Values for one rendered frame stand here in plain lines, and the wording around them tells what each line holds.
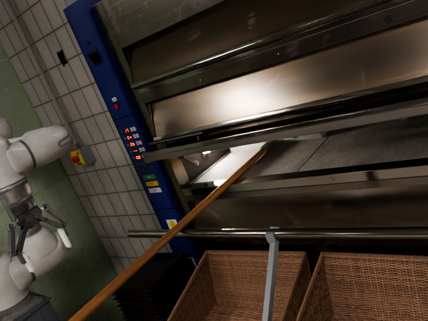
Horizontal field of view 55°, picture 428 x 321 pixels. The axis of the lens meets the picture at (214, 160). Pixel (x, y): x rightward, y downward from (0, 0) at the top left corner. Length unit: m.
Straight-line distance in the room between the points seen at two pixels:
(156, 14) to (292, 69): 0.60
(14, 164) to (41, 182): 1.26
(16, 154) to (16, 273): 0.79
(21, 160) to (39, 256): 0.77
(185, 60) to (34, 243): 1.05
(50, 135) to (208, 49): 0.65
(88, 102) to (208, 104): 0.75
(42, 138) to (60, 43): 0.93
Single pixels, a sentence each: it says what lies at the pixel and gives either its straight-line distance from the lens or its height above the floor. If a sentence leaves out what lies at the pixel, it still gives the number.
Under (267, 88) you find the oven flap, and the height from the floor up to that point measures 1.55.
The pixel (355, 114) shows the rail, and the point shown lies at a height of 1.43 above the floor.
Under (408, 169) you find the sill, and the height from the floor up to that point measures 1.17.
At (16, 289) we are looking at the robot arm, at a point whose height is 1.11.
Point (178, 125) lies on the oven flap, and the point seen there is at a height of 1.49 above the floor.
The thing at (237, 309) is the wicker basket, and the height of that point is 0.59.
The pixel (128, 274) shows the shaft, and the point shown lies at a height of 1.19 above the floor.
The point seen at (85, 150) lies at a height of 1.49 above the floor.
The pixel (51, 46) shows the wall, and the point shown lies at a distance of 2.30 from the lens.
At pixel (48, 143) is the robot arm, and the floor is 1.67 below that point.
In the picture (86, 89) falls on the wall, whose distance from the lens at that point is 2.19.
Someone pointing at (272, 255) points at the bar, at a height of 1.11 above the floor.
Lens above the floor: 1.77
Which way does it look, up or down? 15 degrees down
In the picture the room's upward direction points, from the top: 22 degrees counter-clockwise
